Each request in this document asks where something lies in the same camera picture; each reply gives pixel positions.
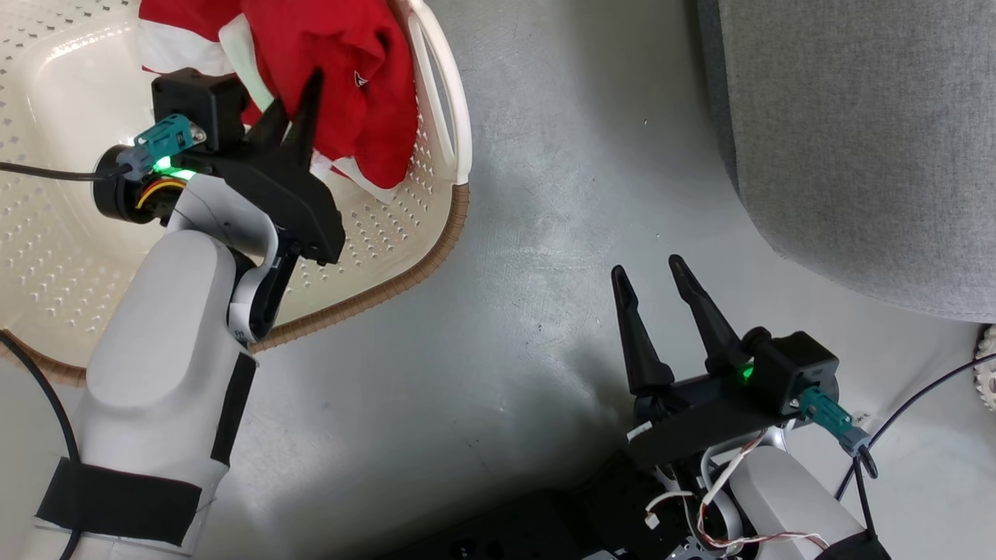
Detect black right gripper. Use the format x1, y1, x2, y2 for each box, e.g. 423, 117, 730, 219
611, 254, 802, 471

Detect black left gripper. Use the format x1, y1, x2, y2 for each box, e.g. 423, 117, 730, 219
183, 68, 346, 266

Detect red and white garment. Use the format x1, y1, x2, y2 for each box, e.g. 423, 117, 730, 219
139, 0, 418, 205

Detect cream perforated laundry basket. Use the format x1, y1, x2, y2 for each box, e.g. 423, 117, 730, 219
0, 0, 473, 387

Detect grey fabric sofa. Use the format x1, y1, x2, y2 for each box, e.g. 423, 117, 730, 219
696, 0, 996, 324

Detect white toothed toy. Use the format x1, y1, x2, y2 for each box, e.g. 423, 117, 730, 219
974, 325, 996, 411

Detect white and red thin wires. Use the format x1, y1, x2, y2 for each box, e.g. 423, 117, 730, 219
646, 432, 829, 553

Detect thin black floor cable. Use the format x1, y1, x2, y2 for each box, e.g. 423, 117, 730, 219
835, 354, 996, 500

